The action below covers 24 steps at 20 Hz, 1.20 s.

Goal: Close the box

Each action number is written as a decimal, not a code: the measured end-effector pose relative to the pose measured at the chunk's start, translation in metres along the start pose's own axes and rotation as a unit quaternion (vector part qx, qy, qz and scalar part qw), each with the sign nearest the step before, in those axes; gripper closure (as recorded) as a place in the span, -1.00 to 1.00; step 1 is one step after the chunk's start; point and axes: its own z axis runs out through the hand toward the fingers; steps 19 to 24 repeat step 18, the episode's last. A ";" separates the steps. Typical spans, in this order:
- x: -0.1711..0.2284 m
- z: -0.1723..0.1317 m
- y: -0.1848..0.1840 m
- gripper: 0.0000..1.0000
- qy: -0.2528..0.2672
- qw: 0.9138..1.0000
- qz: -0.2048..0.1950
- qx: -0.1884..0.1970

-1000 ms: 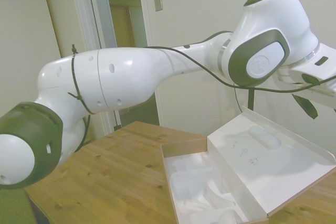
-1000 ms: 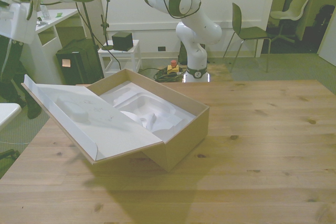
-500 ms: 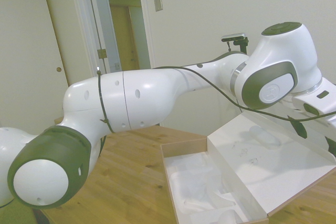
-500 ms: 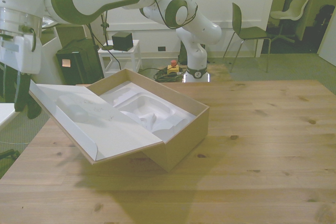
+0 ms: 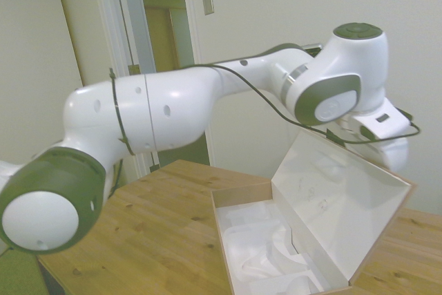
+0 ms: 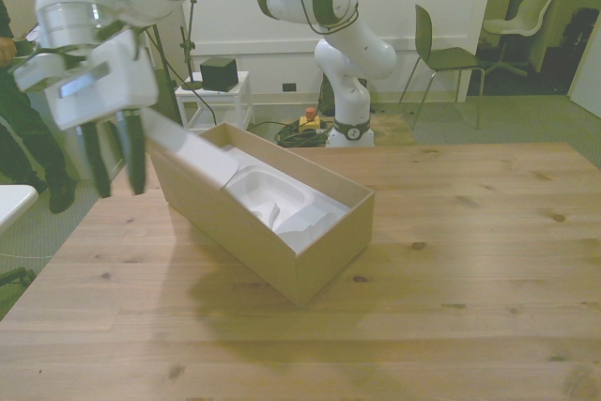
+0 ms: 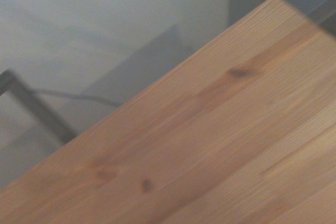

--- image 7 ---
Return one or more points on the black metal stand leg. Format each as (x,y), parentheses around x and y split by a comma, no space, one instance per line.
(39,106)

